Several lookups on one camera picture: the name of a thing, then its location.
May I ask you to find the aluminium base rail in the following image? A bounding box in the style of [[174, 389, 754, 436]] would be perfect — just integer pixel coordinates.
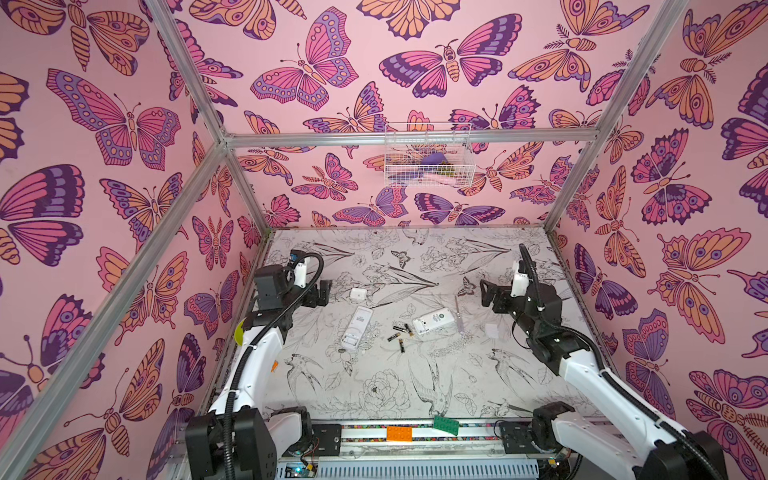
[[167, 416, 667, 480]]

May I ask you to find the orange lego brick on rail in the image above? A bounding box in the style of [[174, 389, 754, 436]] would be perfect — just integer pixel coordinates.
[[386, 425, 413, 442]]

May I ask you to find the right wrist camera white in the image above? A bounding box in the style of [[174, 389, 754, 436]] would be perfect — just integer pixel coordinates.
[[510, 260, 530, 298]]

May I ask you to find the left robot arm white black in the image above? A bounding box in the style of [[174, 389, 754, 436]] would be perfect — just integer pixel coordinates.
[[184, 251, 324, 479]]

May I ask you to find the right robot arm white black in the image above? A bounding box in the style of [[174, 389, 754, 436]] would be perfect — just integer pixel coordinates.
[[480, 277, 728, 479]]

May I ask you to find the green circuit board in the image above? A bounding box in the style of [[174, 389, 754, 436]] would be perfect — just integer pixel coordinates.
[[283, 462, 317, 479]]

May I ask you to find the lime green bowl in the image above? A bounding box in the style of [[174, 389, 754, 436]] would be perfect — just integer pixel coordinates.
[[234, 320, 244, 346]]

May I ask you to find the green lego brick on rail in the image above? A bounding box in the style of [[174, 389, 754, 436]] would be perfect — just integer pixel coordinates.
[[433, 416, 461, 436]]

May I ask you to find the white remote control with batteries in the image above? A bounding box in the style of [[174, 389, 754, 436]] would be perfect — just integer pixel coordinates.
[[341, 306, 373, 351]]

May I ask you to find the clear handle screwdriver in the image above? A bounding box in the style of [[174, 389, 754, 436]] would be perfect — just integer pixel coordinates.
[[454, 295, 466, 334]]

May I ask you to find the white wire basket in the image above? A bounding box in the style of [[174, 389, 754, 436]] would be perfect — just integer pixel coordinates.
[[382, 123, 476, 189]]

